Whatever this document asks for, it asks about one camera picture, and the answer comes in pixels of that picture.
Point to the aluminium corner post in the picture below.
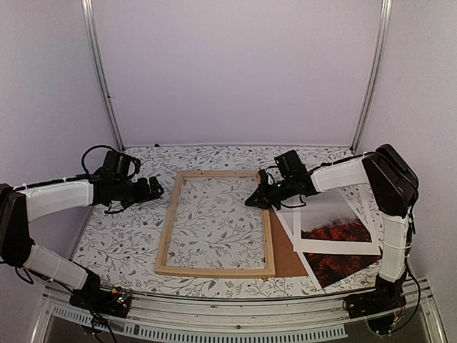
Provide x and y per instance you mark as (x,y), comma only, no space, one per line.
(375,70)
(91,32)

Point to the clear acrylic glazing sheet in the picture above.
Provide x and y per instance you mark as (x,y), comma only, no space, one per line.
(213,228)

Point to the left aluminium corner post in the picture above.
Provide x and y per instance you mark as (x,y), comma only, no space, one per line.
(91,32)

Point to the white mat board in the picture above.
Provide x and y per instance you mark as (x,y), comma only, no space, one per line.
(336,222)

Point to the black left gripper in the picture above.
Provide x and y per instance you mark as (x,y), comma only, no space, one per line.
(144,194)

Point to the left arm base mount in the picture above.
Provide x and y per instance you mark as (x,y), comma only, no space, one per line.
(115,302)

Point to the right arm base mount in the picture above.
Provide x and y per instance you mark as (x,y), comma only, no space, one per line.
(385,297)

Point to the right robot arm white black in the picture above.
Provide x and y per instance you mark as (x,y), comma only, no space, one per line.
(393,183)

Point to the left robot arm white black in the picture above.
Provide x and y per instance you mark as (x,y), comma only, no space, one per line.
(38,221)

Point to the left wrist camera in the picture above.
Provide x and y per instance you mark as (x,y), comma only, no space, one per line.
(119,166)

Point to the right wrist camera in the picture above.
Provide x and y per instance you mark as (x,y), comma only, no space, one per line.
(289,165)

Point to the light wooden picture frame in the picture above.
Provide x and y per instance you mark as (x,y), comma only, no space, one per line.
(162,269)

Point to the aluminium front rail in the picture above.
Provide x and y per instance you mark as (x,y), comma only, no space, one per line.
(162,318)

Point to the floral patterned table mat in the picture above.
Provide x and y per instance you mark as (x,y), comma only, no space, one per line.
(122,248)

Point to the brown backing board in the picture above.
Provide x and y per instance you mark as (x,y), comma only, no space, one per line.
(287,262)

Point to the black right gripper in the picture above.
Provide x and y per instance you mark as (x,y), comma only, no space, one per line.
(264,200)

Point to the right aluminium corner post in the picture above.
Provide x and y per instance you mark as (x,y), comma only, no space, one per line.
(375,70)

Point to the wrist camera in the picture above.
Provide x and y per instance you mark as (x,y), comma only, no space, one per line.
(119,166)
(289,165)

